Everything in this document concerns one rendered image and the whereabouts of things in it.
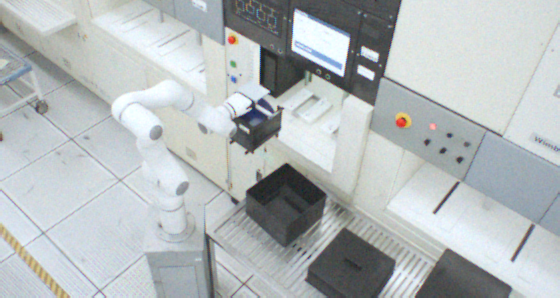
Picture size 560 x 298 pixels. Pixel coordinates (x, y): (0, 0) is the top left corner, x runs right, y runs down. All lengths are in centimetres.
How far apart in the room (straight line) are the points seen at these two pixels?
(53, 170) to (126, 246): 89
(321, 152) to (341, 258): 63
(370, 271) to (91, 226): 196
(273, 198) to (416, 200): 70
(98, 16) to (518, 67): 283
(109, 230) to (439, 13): 249
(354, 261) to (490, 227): 69
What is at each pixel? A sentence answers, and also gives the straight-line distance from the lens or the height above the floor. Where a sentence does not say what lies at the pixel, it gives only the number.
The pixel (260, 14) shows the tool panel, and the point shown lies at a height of 157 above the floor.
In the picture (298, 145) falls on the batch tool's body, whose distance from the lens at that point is 267.
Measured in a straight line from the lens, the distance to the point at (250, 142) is 240.
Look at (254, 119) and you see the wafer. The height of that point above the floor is 110.
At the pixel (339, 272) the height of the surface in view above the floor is 86.
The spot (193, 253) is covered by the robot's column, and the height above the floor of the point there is 72.
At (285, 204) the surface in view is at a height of 77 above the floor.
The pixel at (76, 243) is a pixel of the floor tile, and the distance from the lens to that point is 350.
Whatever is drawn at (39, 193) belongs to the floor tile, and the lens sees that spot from 384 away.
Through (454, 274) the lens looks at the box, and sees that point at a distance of 218.
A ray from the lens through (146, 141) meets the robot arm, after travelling 185.
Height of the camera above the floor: 278
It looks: 45 degrees down
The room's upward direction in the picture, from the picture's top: 3 degrees clockwise
